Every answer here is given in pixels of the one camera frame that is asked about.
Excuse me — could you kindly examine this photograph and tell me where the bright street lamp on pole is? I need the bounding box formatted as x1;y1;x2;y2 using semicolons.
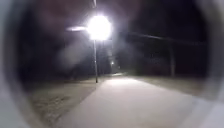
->
85;13;113;84

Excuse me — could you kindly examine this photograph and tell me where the pale concrete path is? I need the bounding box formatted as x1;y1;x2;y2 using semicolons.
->
54;75;216;128

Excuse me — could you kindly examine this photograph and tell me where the dark pole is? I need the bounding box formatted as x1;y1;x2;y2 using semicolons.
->
169;42;177;78

